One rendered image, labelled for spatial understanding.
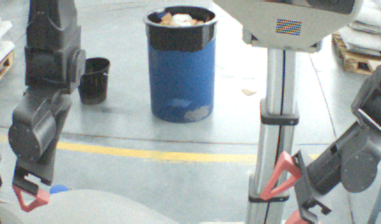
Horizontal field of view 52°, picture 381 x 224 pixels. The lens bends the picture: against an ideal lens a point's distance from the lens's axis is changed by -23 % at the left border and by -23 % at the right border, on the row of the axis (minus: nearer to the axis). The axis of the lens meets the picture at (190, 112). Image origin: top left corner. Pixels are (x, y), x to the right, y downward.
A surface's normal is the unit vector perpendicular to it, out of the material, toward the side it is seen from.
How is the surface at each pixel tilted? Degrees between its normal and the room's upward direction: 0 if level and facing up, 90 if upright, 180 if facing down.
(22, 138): 87
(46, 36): 103
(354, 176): 79
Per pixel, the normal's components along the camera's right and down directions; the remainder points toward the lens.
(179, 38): 0.00, 0.54
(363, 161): -0.28, 0.29
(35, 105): 0.12, -0.84
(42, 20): -0.20, 0.66
